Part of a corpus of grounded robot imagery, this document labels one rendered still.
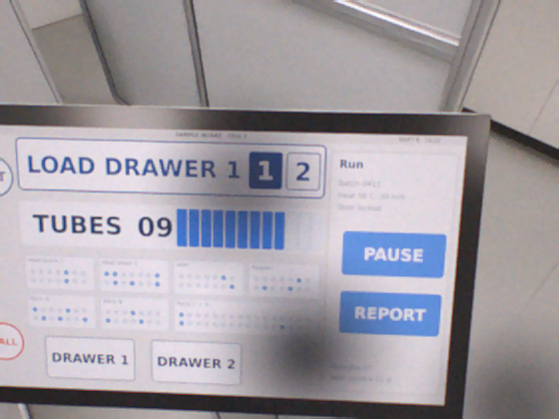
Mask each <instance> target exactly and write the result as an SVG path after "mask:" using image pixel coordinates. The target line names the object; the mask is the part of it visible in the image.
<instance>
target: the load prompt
mask: <svg viewBox="0 0 559 419"><path fill-rule="evenodd" d="M14 147H15V153H16V162H17V178H18V191H51V192H86V193H120V194H154V195H189V196H223V197H257V198H292V199H325V180H326V155H327V145H321V144H282V143H241V142H201V141H161V140H121V139H81V138H40V137H14Z"/></svg>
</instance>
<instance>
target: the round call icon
mask: <svg viewBox="0 0 559 419"><path fill-rule="evenodd" d="M0 361H4V362H27V360H26V345H25V330H24V322H21V321H0Z"/></svg>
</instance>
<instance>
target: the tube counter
mask: <svg viewBox="0 0 559 419"><path fill-rule="evenodd" d="M135 216H136V248H148V249H177V250H208V251H237V252H267V253H297V254H322V253H323V228H324V209H275V208H242V207H209V206H175V205H142V204H135Z"/></svg>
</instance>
